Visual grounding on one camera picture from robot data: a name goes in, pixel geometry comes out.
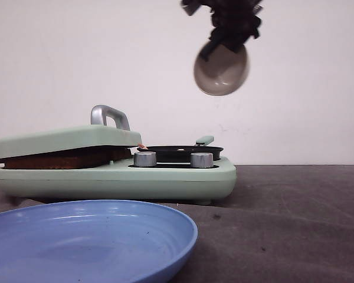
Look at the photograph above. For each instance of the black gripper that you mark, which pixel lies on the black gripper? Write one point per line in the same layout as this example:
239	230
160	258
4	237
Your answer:
234	23

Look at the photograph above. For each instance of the beige ribbed ceramic bowl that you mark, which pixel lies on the beige ribbed ceramic bowl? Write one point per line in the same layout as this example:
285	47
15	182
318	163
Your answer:
223	72

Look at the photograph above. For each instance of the breakfast maker hinged lid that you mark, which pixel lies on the breakfast maker hinged lid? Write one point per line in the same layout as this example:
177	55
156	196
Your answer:
108	127

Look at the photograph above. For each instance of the white bread slice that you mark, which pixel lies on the white bread slice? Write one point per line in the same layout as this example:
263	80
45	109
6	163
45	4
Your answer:
63	161
119	153

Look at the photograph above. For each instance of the pink shrimp in pan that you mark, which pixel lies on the pink shrimp in pan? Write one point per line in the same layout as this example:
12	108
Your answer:
142	146

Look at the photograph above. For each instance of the mint green breakfast maker base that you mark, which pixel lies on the mint green breakfast maker base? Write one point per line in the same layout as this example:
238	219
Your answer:
122	180

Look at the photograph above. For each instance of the right silver control knob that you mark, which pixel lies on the right silver control knob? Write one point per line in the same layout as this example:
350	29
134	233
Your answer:
201	160

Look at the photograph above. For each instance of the silver control knob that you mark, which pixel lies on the silver control knob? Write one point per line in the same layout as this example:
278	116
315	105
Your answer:
145	159
201	160

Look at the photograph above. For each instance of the black round frying pan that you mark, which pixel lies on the black round frying pan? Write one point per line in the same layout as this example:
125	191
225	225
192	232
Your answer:
181	154

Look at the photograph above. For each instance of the left silver control knob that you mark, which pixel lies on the left silver control knob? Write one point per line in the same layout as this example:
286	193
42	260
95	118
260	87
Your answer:
145	159

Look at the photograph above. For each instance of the blue plastic plate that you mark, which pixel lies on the blue plastic plate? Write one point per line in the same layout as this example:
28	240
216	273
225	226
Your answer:
95	241

